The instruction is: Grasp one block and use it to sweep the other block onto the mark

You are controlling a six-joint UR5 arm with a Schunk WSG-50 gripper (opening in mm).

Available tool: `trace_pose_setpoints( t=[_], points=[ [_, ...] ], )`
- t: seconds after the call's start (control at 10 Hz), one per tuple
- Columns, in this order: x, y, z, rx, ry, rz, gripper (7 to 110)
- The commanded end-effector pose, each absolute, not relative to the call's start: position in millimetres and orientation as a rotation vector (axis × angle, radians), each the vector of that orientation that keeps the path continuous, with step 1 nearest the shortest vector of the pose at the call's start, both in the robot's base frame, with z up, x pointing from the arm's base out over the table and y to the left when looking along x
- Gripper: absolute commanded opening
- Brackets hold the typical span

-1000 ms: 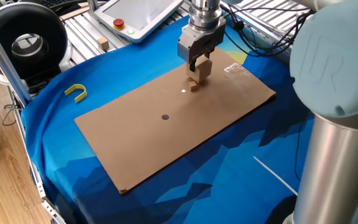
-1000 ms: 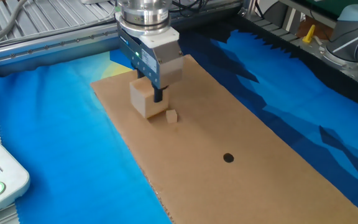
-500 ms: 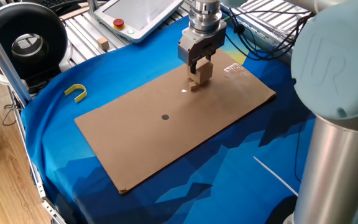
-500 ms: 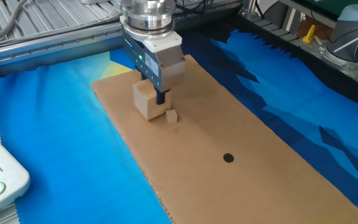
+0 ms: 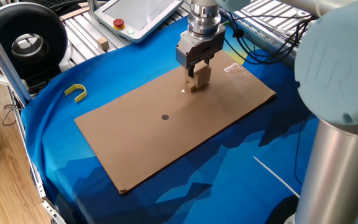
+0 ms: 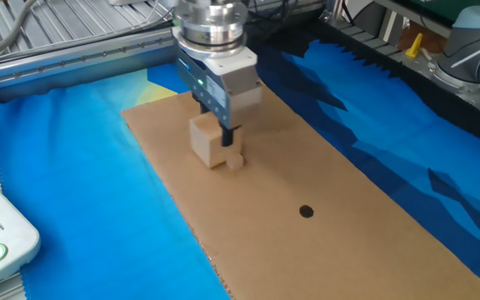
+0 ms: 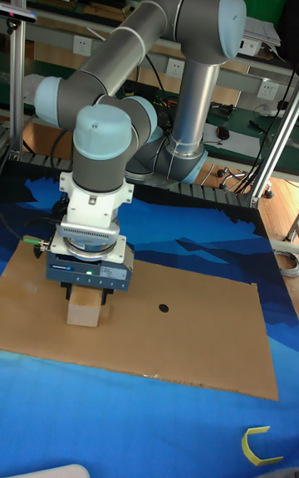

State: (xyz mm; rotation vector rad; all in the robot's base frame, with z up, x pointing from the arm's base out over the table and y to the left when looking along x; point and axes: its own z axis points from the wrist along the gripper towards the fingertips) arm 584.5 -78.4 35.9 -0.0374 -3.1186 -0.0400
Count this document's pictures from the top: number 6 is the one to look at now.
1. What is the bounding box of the grey Schunk gripper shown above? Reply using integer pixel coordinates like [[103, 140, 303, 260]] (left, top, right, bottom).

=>
[[174, 50, 265, 148]]

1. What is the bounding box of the large wooden block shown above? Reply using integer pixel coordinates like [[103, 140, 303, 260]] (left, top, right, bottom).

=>
[[188, 111, 245, 170]]

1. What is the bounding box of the tiny wooden cube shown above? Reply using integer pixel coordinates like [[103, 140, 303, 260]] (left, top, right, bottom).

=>
[[226, 152, 245, 171]]

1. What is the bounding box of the blue mountain print cloth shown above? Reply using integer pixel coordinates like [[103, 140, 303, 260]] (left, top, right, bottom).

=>
[[0, 39, 480, 300]]

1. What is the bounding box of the brown cardboard sheet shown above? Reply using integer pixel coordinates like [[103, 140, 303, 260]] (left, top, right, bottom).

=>
[[121, 82, 480, 300]]

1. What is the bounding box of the yellow plastic clip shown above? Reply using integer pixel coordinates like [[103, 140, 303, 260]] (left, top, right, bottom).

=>
[[404, 32, 424, 59]]

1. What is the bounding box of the white teach pendant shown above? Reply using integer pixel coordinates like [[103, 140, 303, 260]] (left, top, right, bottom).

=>
[[0, 164, 42, 299]]

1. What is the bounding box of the silver metal mounting plate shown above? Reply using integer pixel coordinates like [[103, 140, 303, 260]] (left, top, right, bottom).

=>
[[427, 62, 480, 122]]

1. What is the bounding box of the aluminium table edge rail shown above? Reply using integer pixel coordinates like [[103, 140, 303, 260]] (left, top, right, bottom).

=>
[[0, 24, 181, 103]]

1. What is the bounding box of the aluminium frame post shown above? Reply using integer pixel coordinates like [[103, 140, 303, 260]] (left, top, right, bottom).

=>
[[377, 10, 406, 48]]

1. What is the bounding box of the thick grey cable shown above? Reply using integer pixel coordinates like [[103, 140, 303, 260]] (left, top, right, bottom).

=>
[[0, 0, 39, 68]]

